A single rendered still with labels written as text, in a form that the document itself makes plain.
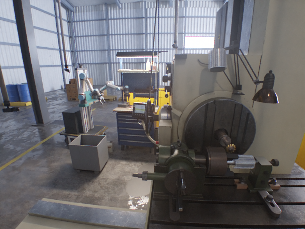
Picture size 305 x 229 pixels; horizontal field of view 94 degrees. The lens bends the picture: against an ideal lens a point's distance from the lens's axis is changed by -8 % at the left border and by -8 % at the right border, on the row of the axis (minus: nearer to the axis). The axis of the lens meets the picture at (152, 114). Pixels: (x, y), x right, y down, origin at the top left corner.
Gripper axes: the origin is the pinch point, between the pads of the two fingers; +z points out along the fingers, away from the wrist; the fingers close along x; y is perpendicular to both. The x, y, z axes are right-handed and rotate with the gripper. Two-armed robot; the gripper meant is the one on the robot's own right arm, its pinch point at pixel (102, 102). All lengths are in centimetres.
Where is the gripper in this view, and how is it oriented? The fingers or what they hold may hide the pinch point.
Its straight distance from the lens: 335.9
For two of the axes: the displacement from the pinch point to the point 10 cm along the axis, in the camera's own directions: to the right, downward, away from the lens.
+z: 4.1, 8.4, 3.6
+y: -9.1, 3.4, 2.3
